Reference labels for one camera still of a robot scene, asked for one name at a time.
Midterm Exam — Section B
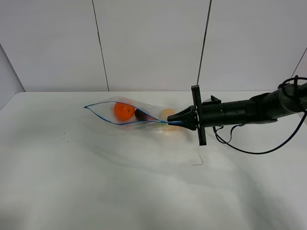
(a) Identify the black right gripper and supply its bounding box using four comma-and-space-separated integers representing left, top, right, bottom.
167, 85, 247, 146

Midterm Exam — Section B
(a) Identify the clear zip bag blue seal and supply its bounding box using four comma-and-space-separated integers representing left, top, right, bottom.
83, 96, 193, 142

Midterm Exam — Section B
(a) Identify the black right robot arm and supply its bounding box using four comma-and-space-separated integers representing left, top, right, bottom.
167, 79, 307, 146

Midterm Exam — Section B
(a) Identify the yellow citrus fruit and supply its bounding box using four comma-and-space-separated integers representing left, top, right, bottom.
159, 108, 181, 132

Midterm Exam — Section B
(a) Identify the purple eggplant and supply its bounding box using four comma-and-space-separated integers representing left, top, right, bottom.
134, 109, 155, 122

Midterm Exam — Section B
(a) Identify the orange fruit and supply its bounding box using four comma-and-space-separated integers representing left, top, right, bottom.
113, 102, 135, 122

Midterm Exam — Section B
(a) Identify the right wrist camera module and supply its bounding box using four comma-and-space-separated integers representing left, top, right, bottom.
202, 95, 221, 105

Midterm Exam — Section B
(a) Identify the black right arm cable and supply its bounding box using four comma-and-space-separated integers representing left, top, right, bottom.
212, 75, 307, 154

